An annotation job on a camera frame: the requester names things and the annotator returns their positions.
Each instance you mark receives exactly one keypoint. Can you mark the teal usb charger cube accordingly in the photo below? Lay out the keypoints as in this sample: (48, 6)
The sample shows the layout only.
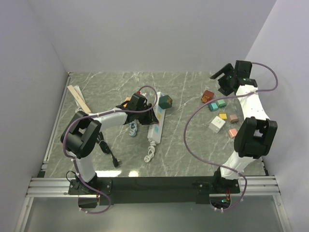
(213, 106)

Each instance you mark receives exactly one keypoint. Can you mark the small white power strip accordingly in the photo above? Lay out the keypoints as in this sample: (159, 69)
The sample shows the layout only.
(78, 97)

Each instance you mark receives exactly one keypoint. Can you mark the beige power strip red sockets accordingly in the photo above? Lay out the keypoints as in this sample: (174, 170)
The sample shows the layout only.
(83, 104)

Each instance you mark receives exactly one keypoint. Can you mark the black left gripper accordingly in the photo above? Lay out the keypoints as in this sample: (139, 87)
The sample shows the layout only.
(150, 119)

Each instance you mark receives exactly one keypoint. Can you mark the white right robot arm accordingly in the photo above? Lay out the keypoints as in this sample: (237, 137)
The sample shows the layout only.
(257, 132)

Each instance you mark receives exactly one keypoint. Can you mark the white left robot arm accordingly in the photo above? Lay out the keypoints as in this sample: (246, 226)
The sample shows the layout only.
(85, 130)

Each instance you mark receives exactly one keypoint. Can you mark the pink plug adapter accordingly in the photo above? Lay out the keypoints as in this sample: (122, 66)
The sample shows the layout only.
(232, 133)
(233, 119)

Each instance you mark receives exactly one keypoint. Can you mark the yellow usb charger cube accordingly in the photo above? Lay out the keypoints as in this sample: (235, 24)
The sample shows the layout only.
(223, 116)

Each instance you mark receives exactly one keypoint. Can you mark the mint green plug adapter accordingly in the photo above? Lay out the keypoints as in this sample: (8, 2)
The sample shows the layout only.
(221, 103)

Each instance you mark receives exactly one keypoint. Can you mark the white cube adapter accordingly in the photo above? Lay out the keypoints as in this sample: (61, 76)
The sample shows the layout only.
(216, 124)

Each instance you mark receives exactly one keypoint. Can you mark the green cube adapter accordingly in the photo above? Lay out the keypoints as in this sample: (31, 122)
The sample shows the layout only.
(165, 102)

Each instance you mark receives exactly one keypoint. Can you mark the aluminium frame rail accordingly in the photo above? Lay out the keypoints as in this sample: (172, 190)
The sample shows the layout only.
(41, 186)

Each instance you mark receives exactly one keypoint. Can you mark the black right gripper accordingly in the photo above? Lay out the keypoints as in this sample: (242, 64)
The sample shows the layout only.
(227, 70)

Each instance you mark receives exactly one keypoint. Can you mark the red-brown cube adapter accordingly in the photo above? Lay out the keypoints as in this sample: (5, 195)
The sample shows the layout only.
(207, 96)

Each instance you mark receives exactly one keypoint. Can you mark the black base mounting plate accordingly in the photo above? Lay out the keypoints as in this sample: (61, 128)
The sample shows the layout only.
(117, 190)

